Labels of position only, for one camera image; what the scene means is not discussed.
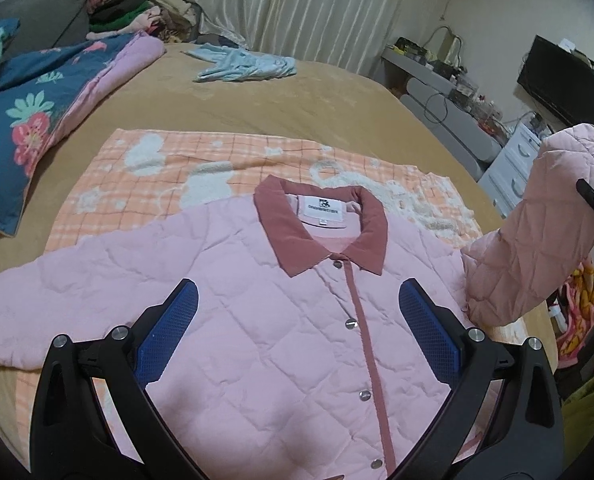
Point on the striped beige curtain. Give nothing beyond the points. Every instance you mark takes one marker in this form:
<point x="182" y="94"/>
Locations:
<point x="349" y="34"/>

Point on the pile of clothes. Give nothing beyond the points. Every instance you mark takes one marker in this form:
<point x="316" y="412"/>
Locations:
<point x="171" y="21"/>

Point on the tan bed cover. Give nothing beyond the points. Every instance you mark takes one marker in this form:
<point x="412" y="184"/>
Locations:
<point x="321" y="103"/>

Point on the pink quilted jacket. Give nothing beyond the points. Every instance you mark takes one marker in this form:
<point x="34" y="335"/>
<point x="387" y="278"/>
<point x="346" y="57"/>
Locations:
<point x="298" y="363"/>

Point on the green sleeve forearm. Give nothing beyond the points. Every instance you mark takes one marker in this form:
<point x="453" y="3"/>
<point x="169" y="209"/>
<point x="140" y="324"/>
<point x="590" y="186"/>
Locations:
<point x="578" y="417"/>

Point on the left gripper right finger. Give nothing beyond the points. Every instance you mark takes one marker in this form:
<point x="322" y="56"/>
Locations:
<point x="501" y="418"/>

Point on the light blue garment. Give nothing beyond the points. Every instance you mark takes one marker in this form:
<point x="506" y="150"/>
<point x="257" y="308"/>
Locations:
<point x="239" y="65"/>

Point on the orange plaid fleece blanket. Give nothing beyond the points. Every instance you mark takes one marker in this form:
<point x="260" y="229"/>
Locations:
<point x="143" y="177"/>

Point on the black flat tv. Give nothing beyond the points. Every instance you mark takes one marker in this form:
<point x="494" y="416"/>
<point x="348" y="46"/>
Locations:
<point x="561" y="82"/>

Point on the grey headboard cushion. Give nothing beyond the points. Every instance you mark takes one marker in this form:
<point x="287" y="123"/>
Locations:
<point x="45" y="24"/>

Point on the grey vanity desk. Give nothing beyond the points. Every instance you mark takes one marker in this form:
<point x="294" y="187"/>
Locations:
<point x="426" y="95"/>

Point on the pink cartoon blanket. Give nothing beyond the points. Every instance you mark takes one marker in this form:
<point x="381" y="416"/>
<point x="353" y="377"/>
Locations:
<point x="572" y="314"/>

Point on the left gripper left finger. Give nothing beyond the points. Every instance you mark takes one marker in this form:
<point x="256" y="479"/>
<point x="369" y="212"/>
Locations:
<point x="70" y="437"/>

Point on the blue floral quilt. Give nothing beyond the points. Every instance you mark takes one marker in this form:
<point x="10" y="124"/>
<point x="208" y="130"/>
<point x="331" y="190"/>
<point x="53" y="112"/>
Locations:
<point x="45" y="95"/>

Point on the white drawer cabinet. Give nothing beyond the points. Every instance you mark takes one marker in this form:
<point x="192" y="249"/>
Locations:
<point x="505" y="180"/>

